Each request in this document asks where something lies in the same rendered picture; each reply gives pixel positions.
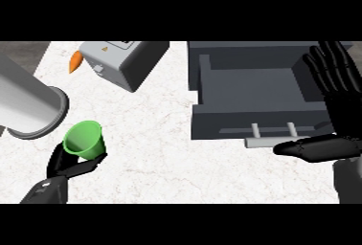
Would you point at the orange carrot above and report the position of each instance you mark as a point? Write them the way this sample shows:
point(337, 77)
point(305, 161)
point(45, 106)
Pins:
point(74, 62)

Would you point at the grey box appliance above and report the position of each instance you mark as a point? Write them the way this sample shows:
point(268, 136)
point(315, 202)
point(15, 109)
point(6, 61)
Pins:
point(135, 67)

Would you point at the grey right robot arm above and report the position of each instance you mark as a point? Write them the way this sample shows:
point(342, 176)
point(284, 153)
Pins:
point(349, 182)

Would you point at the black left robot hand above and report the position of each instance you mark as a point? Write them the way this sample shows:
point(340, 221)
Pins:
point(60, 169)

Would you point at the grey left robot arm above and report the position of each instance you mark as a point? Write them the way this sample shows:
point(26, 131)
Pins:
point(45, 193)

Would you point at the dark grey drawer box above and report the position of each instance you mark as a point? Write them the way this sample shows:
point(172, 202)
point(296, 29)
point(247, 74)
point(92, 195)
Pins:
point(255, 86)

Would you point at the dark grey drawer front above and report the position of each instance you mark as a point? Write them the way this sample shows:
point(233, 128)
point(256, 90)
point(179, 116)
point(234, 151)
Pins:
point(212, 123)

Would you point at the dark grey cabinet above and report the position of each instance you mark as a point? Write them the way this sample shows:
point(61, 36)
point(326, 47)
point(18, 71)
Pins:
point(246, 50)

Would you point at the green plastic cup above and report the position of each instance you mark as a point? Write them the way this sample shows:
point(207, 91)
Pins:
point(88, 143)

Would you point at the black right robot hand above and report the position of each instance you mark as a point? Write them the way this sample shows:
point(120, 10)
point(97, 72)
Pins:
point(342, 105)

